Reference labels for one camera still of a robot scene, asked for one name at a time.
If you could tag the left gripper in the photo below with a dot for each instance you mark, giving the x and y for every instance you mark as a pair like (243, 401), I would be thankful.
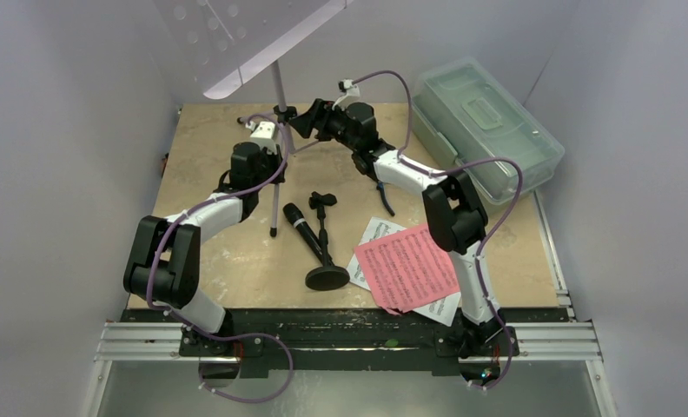
(274, 159)

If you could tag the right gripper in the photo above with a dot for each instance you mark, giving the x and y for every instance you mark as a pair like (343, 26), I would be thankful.
(316, 118)

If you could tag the lilac folding music stand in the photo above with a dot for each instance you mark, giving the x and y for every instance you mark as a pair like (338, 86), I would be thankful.
(222, 45)

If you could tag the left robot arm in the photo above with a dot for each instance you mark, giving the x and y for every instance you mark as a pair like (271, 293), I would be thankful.
(164, 265)

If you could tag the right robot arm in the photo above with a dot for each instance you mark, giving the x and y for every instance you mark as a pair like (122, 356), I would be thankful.
(456, 218)

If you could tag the black handheld microphone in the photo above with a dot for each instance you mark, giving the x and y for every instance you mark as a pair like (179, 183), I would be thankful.
(296, 219)

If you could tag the black desktop microphone stand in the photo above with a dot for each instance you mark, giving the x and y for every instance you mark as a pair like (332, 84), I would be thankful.
(327, 276)

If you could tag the clear plastic storage box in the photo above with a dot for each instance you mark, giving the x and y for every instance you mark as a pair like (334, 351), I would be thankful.
(461, 113)

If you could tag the pink sheet music page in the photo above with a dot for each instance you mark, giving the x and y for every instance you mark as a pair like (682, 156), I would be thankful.
(406, 270)

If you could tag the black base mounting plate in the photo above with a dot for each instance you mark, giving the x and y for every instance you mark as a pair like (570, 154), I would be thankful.
(355, 339)

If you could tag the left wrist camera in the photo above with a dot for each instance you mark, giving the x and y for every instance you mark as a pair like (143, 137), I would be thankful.
(264, 135)

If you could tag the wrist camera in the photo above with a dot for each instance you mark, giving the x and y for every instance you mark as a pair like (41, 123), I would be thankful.
(264, 135)
(350, 93)

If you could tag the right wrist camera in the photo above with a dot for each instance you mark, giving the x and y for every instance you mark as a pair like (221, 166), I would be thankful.
(350, 93)

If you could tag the blue handled cutting pliers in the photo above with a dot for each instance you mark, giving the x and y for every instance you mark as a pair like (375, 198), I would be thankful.
(383, 197)

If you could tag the aluminium rail frame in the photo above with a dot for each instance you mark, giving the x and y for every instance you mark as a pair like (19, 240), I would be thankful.
(558, 370)

